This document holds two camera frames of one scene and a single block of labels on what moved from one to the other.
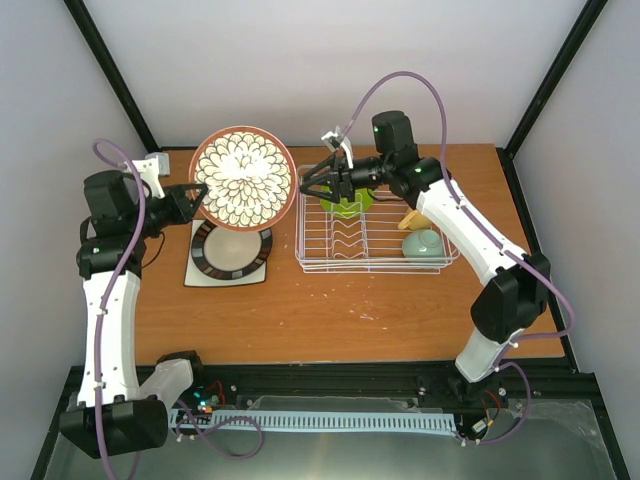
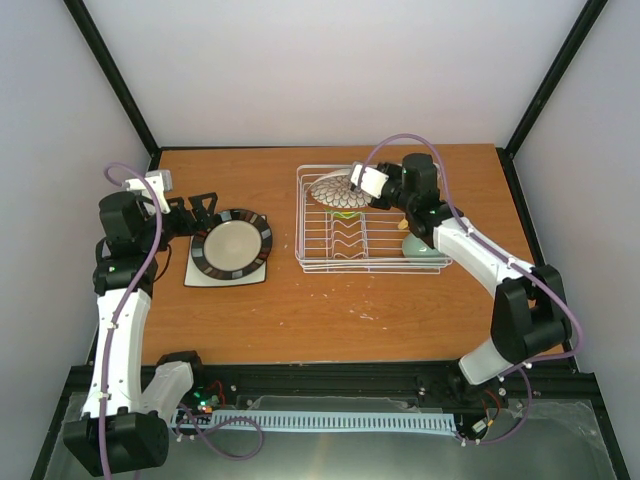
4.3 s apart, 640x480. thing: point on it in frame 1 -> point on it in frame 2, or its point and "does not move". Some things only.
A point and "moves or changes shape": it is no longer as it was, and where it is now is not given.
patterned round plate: x=251 y=178 moves or changes shape
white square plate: x=196 y=278 does not move
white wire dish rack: x=374 y=231 does not move
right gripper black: x=342 y=188 -> x=389 y=167
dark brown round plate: x=230 y=254 does not move
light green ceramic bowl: x=423 y=244 does not move
